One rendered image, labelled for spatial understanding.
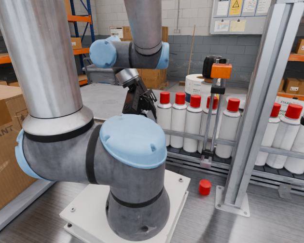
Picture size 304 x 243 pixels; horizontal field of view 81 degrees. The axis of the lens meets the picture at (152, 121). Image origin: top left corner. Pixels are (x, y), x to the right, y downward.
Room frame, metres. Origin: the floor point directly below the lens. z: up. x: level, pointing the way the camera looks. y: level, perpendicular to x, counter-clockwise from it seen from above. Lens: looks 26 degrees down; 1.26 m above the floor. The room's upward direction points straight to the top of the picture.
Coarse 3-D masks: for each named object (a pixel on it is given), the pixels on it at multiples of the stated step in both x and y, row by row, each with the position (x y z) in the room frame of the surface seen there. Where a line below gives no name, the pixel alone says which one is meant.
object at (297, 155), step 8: (96, 120) 0.64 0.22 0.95; (104, 120) 0.63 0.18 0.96; (184, 136) 0.52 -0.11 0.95; (192, 136) 0.51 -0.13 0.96; (200, 136) 0.50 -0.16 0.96; (208, 136) 0.50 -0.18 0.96; (224, 144) 0.47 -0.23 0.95; (232, 144) 0.47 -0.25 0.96; (272, 152) 0.43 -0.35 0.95; (280, 152) 0.42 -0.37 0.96; (288, 152) 0.42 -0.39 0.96; (296, 152) 0.41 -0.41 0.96
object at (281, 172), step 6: (168, 150) 0.54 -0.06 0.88; (174, 150) 0.54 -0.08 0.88; (180, 150) 0.54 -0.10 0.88; (192, 156) 0.51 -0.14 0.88; (198, 156) 0.50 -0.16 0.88; (216, 156) 0.50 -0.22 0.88; (222, 162) 0.47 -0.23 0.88; (228, 162) 0.47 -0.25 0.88; (258, 168) 0.44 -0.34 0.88; (264, 168) 0.44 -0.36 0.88; (270, 168) 0.44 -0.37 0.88; (282, 168) 0.44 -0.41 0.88; (276, 174) 0.42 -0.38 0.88; (282, 174) 0.42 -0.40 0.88; (288, 174) 0.42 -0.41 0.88
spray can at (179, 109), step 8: (176, 96) 0.56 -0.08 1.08; (184, 96) 0.56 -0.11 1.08; (176, 104) 0.56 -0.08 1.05; (184, 104) 0.57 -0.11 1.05; (176, 112) 0.55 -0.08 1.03; (184, 112) 0.55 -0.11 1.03; (176, 120) 0.55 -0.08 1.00; (184, 120) 0.55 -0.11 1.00; (176, 128) 0.55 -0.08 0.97; (184, 128) 0.56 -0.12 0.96; (176, 136) 0.55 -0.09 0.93; (176, 144) 0.55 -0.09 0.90
